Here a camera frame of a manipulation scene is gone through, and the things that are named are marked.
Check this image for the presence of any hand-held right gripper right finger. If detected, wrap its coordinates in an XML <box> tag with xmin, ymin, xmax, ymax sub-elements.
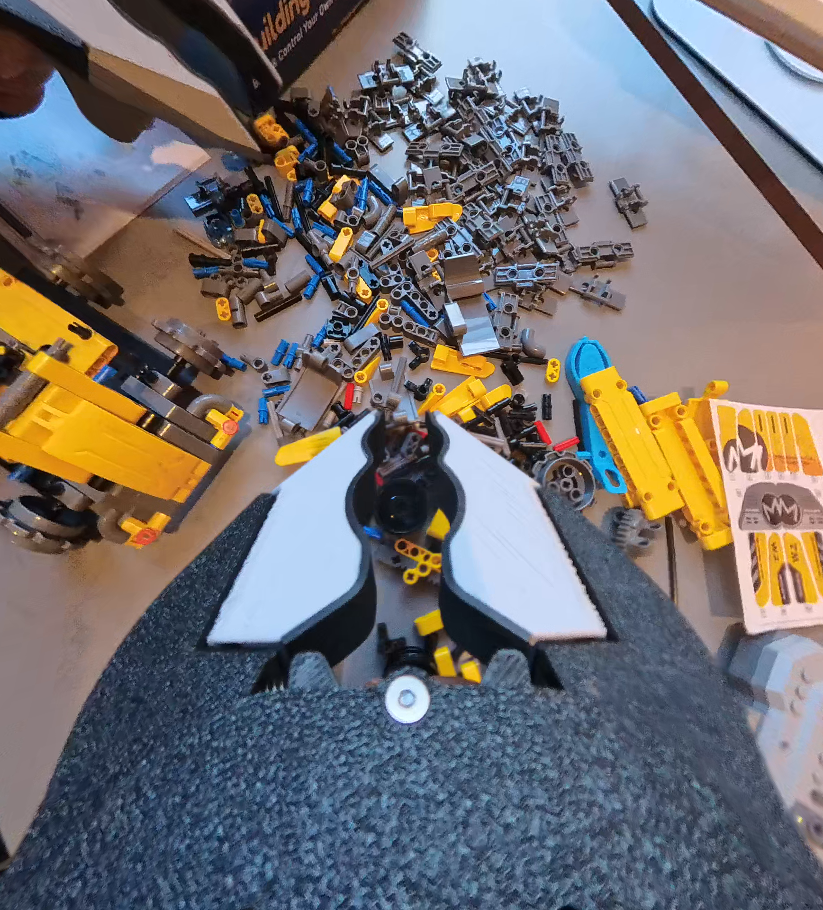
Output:
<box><xmin>425</xmin><ymin>410</ymin><xmax>609</xmax><ymax>668</ymax></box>

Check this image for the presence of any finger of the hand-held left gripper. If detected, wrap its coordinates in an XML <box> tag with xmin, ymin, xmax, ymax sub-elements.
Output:
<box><xmin>31</xmin><ymin>0</ymin><xmax>271</xmax><ymax>163</ymax></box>
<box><xmin>109</xmin><ymin>0</ymin><xmax>283</xmax><ymax>118</ymax></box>

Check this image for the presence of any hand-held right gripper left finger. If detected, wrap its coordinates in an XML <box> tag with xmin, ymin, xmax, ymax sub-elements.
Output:
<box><xmin>207</xmin><ymin>410</ymin><xmax>386</xmax><ymax>665</ymax></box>

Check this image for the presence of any pile of grey bricks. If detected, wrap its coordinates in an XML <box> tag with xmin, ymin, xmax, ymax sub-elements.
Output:
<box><xmin>184</xmin><ymin>85</ymin><xmax>597</xmax><ymax>534</ymax></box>

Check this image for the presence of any yellow black brick vehicle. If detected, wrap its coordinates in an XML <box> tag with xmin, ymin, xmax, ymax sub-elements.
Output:
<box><xmin>0</xmin><ymin>266</ymin><xmax>250</xmax><ymax>554</ymax></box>

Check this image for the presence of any grey desk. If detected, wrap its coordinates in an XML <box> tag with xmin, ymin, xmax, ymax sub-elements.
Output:
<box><xmin>0</xmin><ymin>0</ymin><xmax>823</xmax><ymax>854</ymax></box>

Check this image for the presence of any dark blue cardboard box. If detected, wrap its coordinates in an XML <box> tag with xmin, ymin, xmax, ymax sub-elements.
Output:
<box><xmin>230</xmin><ymin>0</ymin><xmax>370</xmax><ymax>90</ymax></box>

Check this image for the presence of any yellow holed liftarm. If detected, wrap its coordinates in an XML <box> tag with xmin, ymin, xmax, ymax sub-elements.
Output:
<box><xmin>393</xmin><ymin>538</ymin><xmax>444</xmax><ymax>585</ymax></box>

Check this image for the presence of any small dark grey gear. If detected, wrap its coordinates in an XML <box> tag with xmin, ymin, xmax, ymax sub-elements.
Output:
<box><xmin>602</xmin><ymin>506</ymin><xmax>657</xmax><ymax>555</ymax></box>

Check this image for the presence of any black toothed wheel hub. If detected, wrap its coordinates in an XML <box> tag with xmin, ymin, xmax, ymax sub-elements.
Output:
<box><xmin>372</xmin><ymin>476</ymin><xmax>430</xmax><ymax>537</ymax></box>

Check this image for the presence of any white instruction booklet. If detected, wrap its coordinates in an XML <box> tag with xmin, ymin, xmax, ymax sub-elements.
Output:
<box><xmin>0</xmin><ymin>78</ymin><xmax>212</xmax><ymax>260</ymax></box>

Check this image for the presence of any black toy wheel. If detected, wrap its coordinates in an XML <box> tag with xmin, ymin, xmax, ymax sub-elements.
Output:
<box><xmin>379</xmin><ymin>626</ymin><xmax>434</xmax><ymax>676</ymax></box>

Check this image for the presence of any stack of yellow holed panels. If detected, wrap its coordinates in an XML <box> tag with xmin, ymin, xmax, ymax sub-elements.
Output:
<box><xmin>580</xmin><ymin>366</ymin><xmax>733</xmax><ymax>552</ymax></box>

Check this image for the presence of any blue brick separator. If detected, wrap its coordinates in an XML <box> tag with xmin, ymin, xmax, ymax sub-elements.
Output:
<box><xmin>566</xmin><ymin>337</ymin><xmax>629</xmax><ymax>493</ymax></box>

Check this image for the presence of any yellow grey sticker sheet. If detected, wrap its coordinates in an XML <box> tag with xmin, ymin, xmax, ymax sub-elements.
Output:
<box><xmin>708</xmin><ymin>398</ymin><xmax>823</xmax><ymax>635</ymax></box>

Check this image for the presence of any small yellow curved panel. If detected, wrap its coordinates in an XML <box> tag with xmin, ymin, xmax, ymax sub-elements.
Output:
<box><xmin>403</xmin><ymin>202</ymin><xmax>463</xmax><ymax>236</ymax></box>

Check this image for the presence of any pile of grey track links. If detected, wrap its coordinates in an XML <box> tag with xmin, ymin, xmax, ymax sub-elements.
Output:
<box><xmin>354</xmin><ymin>32</ymin><xmax>650</xmax><ymax>317</ymax></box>

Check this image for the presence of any grey remote controller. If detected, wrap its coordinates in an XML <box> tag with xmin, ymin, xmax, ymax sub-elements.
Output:
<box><xmin>720</xmin><ymin>629</ymin><xmax>823</xmax><ymax>890</ymax></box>

